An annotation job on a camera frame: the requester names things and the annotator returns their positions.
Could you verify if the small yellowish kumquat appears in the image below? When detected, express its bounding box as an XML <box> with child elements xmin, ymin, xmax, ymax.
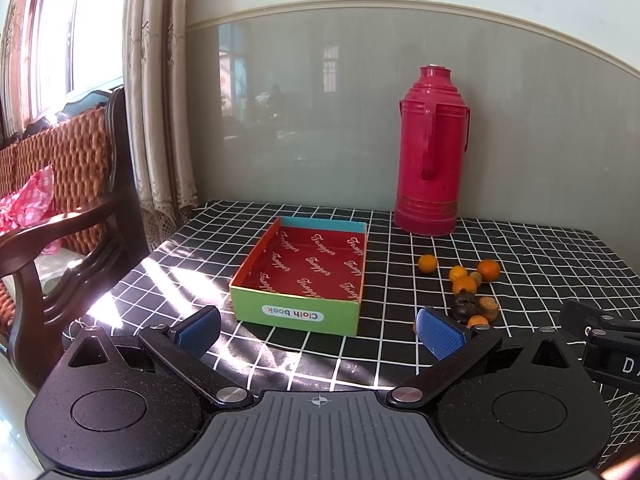
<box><xmin>469</xmin><ymin>271</ymin><xmax>483</xmax><ymax>287</ymax></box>

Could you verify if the pink checkered plastic bag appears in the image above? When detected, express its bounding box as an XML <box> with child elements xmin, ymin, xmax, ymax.
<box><xmin>0</xmin><ymin>166</ymin><xmax>55</xmax><ymax>234</ymax></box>

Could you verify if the larger orange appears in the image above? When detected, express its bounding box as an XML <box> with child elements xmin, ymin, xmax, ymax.
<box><xmin>476</xmin><ymin>259</ymin><xmax>501</xmax><ymax>283</ymax></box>

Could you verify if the colourful cardboard box tray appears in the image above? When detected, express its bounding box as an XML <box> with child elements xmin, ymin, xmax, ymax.
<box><xmin>230</xmin><ymin>216</ymin><xmax>368</xmax><ymax>337</ymax></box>

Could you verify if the dark brown mangosteen fruit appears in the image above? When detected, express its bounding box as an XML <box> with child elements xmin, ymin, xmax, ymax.
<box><xmin>452</xmin><ymin>292</ymin><xmax>478</xmax><ymax>324</ymax></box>

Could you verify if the red thermos flask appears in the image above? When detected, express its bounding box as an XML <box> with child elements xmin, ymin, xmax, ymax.
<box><xmin>394</xmin><ymin>65</ymin><xmax>471</xmax><ymax>236</ymax></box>

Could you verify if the tan brown round fruit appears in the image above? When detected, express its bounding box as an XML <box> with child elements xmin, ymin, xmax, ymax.
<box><xmin>477</xmin><ymin>296</ymin><xmax>499</xmax><ymax>323</ymax></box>

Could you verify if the beige embroidered curtain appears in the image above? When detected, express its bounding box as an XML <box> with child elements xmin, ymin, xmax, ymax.
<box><xmin>122</xmin><ymin>0</ymin><xmax>198</xmax><ymax>249</ymax></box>

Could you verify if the small orange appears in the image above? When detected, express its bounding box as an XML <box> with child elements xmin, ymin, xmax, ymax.
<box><xmin>418</xmin><ymin>254</ymin><xmax>438</xmax><ymax>274</ymax></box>
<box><xmin>466</xmin><ymin>315</ymin><xmax>490</xmax><ymax>328</ymax></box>
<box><xmin>452</xmin><ymin>275</ymin><xmax>477</xmax><ymax>296</ymax></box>
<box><xmin>448</xmin><ymin>266</ymin><xmax>469</xmax><ymax>283</ymax></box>

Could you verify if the dark wooden wicker sofa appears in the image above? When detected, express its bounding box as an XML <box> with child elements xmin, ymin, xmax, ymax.
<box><xmin>1</xmin><ymin>88</ymin><xmax>149</xmax><ymax>391</ymax></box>

